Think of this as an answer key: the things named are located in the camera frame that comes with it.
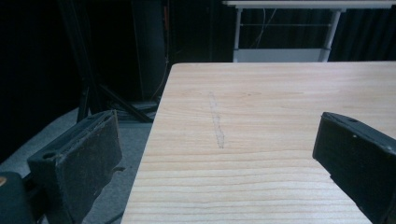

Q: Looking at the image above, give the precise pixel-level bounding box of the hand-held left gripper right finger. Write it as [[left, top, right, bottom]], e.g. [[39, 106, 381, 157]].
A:
[[312, 111, 396, 224]]

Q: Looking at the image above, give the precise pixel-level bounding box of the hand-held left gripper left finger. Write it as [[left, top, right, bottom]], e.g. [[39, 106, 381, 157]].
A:
[[26, 109, 126, 224]]

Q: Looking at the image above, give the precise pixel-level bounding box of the black metal stand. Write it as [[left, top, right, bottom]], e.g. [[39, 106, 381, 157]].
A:
[[57, 0, 158, 124]]

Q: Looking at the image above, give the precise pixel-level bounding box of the dark curtain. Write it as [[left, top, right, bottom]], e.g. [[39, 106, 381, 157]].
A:
[[167, 0, 396, 63]]

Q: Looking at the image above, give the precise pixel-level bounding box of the white metal table frame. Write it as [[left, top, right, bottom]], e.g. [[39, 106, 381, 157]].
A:
[[221, 0, 396, 63]]

